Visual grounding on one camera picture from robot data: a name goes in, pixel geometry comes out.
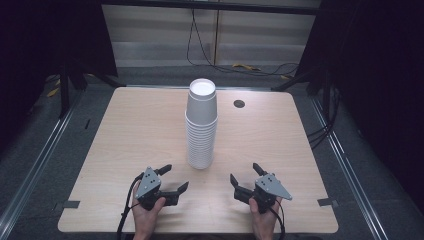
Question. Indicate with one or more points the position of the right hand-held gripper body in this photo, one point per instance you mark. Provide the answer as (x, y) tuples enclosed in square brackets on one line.
[(271, 186)]

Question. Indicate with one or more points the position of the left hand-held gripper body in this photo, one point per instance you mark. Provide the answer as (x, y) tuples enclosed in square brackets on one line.
[(148, 183)]

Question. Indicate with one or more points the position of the stack of white paper cups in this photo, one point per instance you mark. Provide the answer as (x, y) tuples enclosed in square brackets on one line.
[(201, 133)]

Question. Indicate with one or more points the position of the person's left hand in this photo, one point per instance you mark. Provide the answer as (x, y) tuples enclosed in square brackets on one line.
[(143, 220)]

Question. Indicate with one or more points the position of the person's right hand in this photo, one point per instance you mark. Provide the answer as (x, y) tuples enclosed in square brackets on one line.
[(265, 223)]

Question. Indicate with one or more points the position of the grey tape strip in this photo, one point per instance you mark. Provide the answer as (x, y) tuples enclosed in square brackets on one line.
[(71, 204), (327, 202)]

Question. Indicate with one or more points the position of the round dark table hole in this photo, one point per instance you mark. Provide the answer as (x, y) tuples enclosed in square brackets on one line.
[(239, 103)]

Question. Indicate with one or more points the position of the yellow floor tape piece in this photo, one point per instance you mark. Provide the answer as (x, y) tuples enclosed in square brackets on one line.
[(246, 66), (285, 77), (53, 92)]

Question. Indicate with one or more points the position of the black metal stand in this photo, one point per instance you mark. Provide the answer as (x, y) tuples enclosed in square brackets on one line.
[(325, 90), (64, 93)]

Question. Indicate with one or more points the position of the black curtain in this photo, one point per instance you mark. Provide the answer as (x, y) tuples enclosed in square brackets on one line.
[(50, 36), (376, 66)]

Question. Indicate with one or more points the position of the black overhead bar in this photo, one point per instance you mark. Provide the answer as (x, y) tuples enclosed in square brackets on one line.
[(206, 6)]

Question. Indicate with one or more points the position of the metal floor rail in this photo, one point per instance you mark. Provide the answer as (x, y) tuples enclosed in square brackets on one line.
[(346, 163), (43, 150)]

